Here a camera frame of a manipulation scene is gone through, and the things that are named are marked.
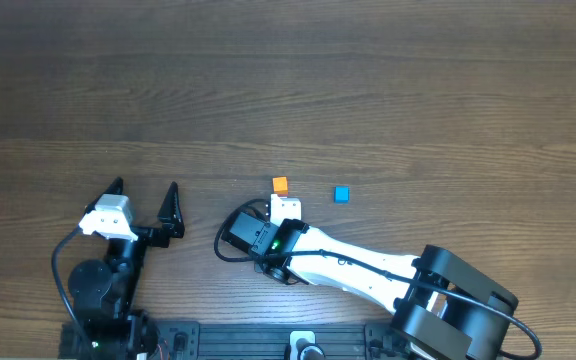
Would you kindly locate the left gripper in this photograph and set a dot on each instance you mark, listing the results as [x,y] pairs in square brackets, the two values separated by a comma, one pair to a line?
[153,235]

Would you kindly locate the orange cube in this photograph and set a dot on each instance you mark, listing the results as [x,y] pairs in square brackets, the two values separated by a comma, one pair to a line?
[280,185]

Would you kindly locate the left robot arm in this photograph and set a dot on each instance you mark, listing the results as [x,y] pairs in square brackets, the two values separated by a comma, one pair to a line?
[100,290]

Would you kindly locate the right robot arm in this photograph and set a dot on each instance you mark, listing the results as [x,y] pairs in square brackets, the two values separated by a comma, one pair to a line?
[358,275]

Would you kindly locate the blue cube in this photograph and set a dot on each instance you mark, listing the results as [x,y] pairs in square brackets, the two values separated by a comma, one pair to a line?
[341,194]

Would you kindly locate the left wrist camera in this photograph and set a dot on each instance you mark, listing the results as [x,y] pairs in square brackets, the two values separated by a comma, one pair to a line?
[110,217]

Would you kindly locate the mounting rail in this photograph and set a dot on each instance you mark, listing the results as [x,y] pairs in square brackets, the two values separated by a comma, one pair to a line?
[268,340]

